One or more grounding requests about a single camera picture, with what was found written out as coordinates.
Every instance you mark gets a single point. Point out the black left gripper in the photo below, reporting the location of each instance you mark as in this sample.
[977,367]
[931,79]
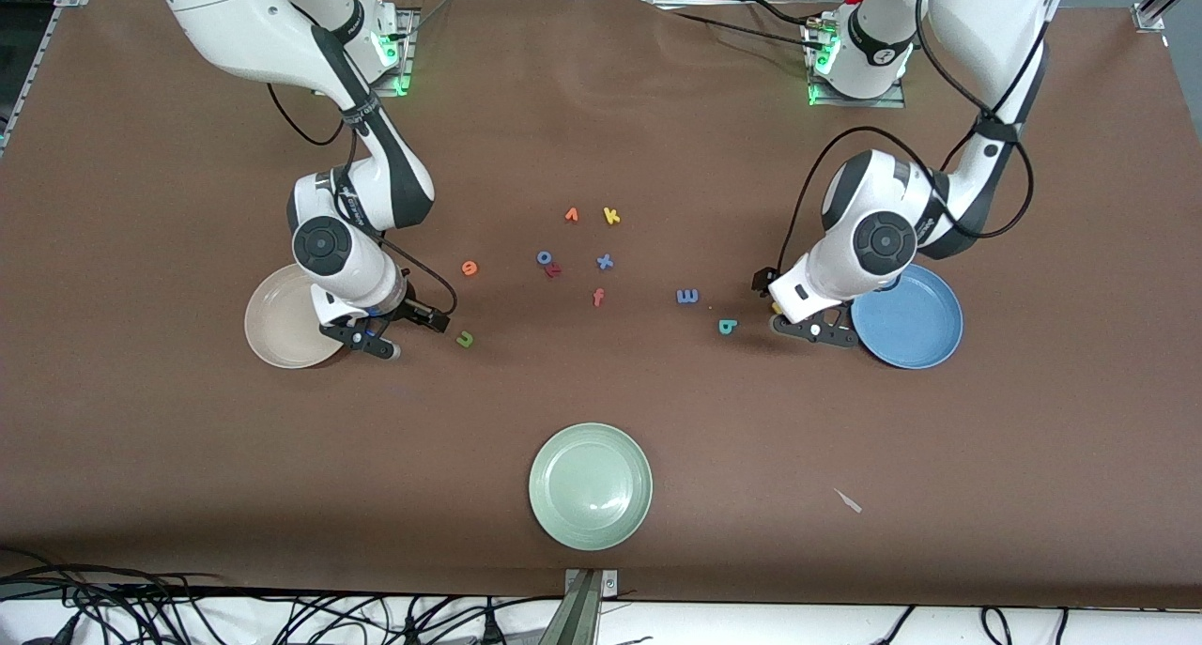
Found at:
[762,280]

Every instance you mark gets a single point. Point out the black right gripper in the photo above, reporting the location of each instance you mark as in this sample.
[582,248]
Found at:
[414,311]

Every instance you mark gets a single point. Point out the blue foam letter m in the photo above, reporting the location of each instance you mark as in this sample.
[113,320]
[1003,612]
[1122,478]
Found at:
[687,296]

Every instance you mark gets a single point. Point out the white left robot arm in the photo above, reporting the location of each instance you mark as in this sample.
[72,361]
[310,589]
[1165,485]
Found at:
[986,16]

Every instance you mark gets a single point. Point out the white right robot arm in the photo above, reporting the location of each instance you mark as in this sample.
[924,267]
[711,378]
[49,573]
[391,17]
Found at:
[235,25]

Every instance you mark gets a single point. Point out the beige round plate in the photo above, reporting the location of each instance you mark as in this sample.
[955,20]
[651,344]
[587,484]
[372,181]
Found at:
[277,330]

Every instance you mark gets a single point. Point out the blue round plate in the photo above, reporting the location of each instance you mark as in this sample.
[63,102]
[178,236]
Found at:
[916,330]

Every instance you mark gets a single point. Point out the small white paper scrap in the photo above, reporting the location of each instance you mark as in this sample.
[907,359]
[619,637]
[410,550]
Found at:
[848,500]

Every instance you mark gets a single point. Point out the pale green round plate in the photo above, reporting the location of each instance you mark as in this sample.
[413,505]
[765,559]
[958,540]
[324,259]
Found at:
[590,485]

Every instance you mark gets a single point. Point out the brown paper table cover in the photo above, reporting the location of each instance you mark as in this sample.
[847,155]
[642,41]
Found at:
[601,110]

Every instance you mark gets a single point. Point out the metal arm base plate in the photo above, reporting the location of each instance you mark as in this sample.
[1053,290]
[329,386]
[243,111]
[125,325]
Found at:
[409,35]
[892,103]

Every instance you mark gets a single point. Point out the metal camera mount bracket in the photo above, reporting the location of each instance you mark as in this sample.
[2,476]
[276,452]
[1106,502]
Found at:
[582,617]

